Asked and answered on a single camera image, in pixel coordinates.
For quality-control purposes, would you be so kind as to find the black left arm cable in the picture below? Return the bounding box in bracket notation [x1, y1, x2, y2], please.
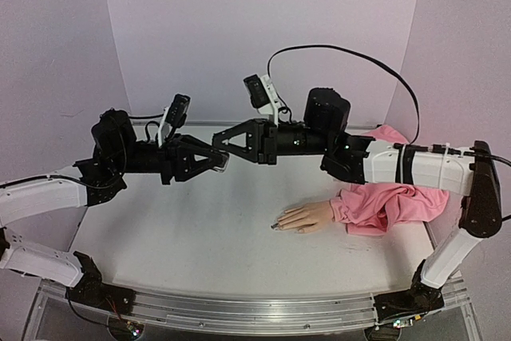
[87, 108, 167, 182]

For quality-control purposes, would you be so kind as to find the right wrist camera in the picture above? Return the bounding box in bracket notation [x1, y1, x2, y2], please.
[244, 74, 287, 126]

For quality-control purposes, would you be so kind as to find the mannequin hand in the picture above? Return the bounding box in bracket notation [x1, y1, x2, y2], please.
[271, 201, 335, 234]

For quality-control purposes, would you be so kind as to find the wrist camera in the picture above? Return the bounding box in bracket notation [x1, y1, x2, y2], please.
[156, 93, 191, 148]
[244, 74, 287, 126]

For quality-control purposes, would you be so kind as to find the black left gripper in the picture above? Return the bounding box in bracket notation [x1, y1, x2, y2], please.
[112, 133, 225, 186]

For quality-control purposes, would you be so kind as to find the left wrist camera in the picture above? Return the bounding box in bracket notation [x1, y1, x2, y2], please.
[156, 93, 191, 148]

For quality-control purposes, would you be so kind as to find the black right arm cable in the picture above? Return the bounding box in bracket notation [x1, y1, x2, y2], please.
[267, 46, 421, 145]

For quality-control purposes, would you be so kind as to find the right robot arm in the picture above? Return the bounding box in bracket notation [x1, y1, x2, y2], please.
[212, 88, 503, 290]

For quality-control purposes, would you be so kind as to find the pink hoodie cloth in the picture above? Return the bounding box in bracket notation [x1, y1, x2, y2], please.
[333, 124, 450, 238]

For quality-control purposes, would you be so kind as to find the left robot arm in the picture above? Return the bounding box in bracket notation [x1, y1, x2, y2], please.
[1, 109, 229, 307]

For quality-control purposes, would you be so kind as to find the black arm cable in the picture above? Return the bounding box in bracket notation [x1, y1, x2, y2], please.
[267, 46, 421, 145]
[87, 108, 167, 182]

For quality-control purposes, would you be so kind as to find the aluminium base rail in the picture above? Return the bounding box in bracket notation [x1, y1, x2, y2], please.
[25, 275, 481, 340]

